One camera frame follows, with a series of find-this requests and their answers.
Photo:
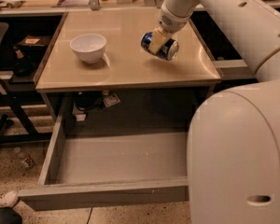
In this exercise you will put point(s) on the blue pepsi can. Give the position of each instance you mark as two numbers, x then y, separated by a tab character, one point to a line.
167	51

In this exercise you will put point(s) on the grey counter cabinet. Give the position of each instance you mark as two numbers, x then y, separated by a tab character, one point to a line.
125	64

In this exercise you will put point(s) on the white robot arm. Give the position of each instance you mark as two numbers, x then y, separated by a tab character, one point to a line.
234	136

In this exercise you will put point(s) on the empty plastic bottle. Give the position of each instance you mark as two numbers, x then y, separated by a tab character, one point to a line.
25	159

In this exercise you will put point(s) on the grey open top drawer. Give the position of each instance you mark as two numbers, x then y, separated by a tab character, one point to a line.
129	153

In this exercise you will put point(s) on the white shoe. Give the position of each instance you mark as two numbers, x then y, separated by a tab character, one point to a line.
9	199

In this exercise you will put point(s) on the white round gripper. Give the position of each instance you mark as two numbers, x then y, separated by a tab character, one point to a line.
171	22

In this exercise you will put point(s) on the black box with label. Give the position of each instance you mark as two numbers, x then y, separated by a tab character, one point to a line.
32	45

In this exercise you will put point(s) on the white power adapter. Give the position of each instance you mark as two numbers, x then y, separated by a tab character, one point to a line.
79	115

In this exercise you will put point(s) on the white ceramic bowl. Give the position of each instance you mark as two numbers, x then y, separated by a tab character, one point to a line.
89	48

